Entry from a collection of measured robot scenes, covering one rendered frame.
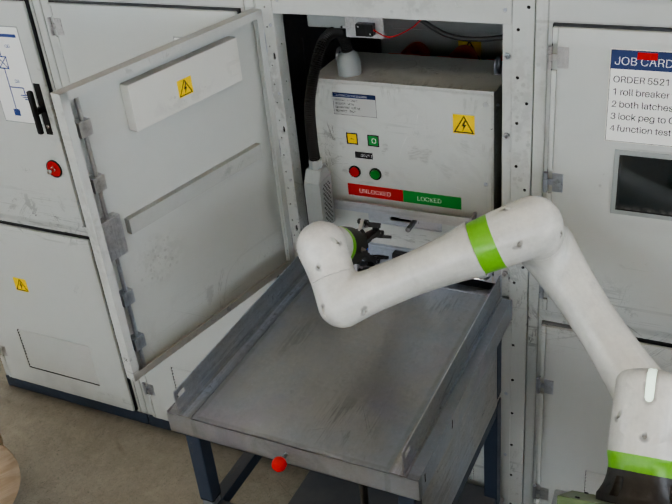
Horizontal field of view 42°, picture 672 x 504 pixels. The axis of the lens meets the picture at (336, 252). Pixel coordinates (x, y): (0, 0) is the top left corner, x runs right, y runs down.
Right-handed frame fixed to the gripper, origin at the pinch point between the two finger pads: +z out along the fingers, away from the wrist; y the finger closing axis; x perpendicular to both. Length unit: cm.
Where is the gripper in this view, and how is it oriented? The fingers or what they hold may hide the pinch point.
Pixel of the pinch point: (380, 246)
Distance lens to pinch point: 223.6
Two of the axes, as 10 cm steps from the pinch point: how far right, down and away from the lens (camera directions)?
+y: -1.3, 9.9, 0.6
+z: 4.1, 0.0, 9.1
